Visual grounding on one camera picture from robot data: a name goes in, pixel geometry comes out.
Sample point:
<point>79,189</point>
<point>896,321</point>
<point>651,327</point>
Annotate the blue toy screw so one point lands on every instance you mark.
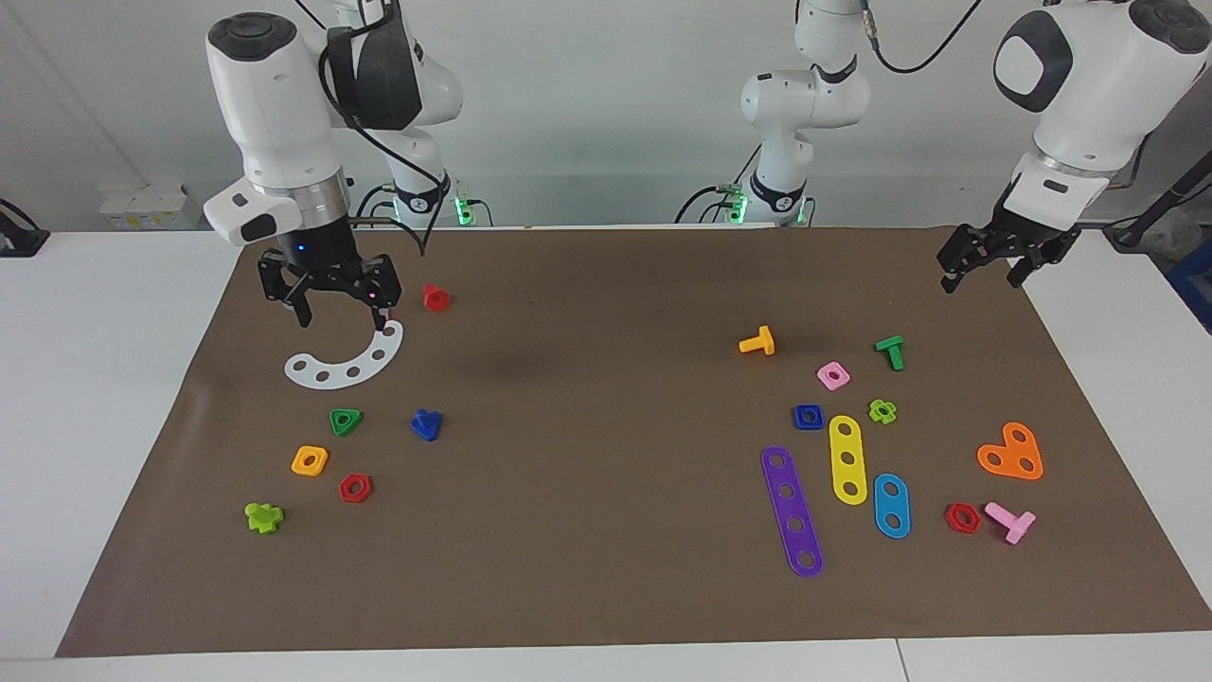
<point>426,425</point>

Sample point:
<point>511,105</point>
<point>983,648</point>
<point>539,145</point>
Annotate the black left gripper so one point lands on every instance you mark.
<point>1027,230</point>

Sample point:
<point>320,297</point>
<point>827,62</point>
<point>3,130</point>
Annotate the red toy screw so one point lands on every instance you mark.
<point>436,298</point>

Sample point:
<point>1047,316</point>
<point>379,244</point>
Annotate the green triangle toy nut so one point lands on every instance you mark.
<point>335,415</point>

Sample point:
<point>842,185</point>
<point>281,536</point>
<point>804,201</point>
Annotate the black pole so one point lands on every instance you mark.
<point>1169,197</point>

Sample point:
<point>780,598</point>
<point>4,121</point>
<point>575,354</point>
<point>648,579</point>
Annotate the blue square toy nut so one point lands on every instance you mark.
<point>800,424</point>

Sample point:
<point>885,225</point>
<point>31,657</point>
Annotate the red hexagon toy nut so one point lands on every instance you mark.
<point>366,491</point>
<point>952,523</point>

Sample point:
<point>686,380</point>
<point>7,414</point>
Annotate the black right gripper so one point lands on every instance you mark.
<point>327,258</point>

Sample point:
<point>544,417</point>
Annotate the purple four-hole plate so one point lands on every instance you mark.
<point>792,509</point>

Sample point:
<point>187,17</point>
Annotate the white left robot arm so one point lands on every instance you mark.
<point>1079,95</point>

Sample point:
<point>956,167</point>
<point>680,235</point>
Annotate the orange square toy nut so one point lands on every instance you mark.
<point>297,466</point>

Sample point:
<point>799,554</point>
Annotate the orange toy screw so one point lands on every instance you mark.
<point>762,341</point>

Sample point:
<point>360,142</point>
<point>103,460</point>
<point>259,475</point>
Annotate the brown table mat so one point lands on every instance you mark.
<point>606,530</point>

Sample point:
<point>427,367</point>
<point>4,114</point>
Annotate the white curved perforated plate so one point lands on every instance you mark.
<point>365,365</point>

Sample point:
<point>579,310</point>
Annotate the orange heart-shaped plate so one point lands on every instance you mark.
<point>1011,455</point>

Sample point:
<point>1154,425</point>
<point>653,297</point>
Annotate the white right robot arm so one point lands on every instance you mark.
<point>275,104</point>

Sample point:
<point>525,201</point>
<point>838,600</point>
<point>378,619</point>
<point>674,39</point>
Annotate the lime green cross screw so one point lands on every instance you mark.
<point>263,518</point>

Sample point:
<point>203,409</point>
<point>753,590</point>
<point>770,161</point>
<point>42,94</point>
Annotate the lime green cross nut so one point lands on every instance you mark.
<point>890,415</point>

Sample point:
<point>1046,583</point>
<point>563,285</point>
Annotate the blue crate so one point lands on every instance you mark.
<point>1195,284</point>

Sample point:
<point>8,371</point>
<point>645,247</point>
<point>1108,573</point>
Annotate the yellow three-hole plate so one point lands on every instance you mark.
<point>846,445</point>

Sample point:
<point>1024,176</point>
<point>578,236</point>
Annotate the white box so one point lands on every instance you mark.
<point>142,204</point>

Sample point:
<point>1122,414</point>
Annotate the pink square toy nut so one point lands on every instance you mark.
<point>822,373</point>

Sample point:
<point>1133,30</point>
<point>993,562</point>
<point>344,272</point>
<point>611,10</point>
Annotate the green toy screw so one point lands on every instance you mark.
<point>892,352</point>

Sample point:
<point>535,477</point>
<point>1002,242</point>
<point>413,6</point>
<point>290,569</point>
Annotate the blue two-hole plate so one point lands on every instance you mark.
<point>892,506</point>

